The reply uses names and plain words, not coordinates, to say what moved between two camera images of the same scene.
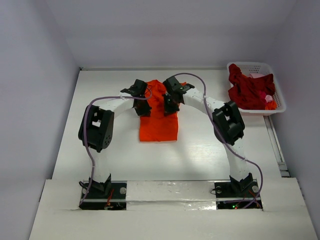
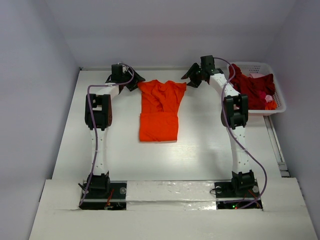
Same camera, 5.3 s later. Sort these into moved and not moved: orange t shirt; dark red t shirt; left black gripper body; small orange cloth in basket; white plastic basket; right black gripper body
Moved: left black gripper body; right black gripper body
Not moved: white plastic basket; small orange cloth in basket; orange t shirt; dark red t shirt
